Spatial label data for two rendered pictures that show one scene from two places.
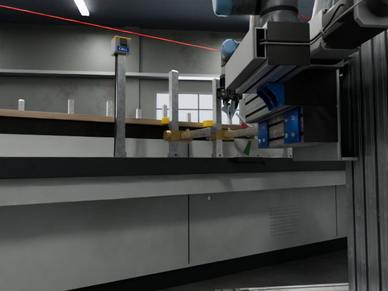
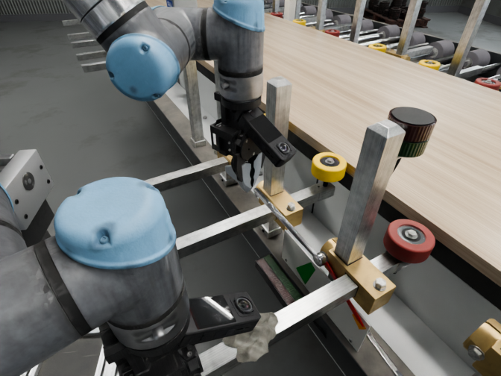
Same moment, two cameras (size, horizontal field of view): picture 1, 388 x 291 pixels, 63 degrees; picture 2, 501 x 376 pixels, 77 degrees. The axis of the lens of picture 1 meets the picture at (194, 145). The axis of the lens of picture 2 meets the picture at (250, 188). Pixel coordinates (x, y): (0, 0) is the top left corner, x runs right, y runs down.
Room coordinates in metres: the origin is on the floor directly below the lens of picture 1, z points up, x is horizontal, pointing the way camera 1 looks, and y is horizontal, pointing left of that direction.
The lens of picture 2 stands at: (1.58, -0.70, 1.33)
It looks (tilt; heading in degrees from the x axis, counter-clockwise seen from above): 39 degrees down; 90
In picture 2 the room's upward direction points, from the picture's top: straight up
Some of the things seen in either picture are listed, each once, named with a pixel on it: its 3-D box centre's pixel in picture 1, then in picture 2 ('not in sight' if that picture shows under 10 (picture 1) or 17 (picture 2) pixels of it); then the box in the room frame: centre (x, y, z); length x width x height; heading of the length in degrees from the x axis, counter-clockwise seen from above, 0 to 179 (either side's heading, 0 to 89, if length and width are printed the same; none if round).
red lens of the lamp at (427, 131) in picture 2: not in sight; (409, 123); (1.80, -0.31, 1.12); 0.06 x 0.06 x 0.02
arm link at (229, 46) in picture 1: (232, 50); (173, 36); (1.46, -0.18, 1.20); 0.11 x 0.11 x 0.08; 86
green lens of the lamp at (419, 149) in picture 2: not in sight; (404, 139); (1.80, -0.31, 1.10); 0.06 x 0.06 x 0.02
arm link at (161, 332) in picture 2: not in sight; (149, 306); (1.48, -0.54, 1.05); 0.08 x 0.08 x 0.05
